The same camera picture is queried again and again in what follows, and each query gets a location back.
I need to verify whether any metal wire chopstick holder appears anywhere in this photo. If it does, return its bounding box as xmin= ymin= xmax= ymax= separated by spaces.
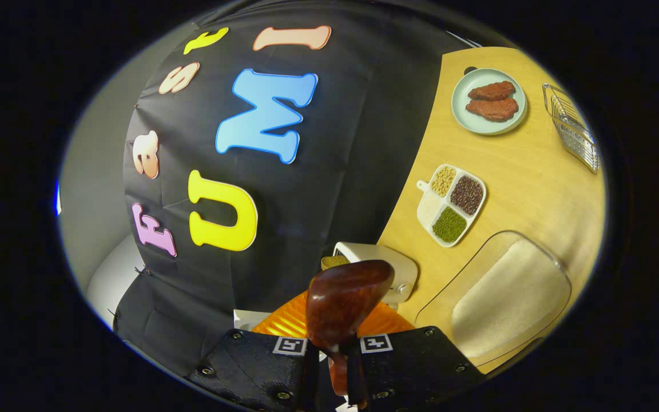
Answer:
xmin=542 ymin=83 xmax=601 ymax=173

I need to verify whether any black backdrop cloth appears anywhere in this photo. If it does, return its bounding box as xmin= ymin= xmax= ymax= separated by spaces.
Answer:
xmin=113 ymin=0 xmax=479 ymax=378

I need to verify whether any white divided grain dish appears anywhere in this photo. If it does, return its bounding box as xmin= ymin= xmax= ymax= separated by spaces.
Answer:
xmin=416 ymin=164 xmax=487 ymax=248

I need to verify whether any dark wooden spoon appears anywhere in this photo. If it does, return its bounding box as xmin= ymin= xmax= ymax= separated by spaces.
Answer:
xmin=305 ymin=259 xmax=396 ymax=395

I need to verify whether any red meat piece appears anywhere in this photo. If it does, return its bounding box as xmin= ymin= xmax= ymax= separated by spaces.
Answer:
xmin=466 ymin=97 xmax=519 ymax=122
xmin=468 ymin=81 xmax=517 ymax=102

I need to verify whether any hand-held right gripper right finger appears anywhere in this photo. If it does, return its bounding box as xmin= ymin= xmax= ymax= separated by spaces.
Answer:
xmin=344 ymin=306 xmax=485 ymax=410

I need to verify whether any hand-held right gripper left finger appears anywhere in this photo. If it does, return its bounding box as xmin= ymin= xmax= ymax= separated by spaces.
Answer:
xmin=186 ymin=292 xmax=321 ymax=412

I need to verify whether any clear container of rice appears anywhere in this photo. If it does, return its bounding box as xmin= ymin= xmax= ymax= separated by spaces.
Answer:
xmin=415 ymin=231 xmax=572 ymax=367

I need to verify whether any white toaster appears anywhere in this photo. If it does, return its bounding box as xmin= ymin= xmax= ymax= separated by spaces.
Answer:
xmin=332 ymin=241 xmax=419 ymax=304

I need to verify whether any pale green plate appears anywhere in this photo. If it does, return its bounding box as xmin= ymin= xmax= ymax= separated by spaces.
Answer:
xmin=451 ymin=68 xmax=529 ymax=136

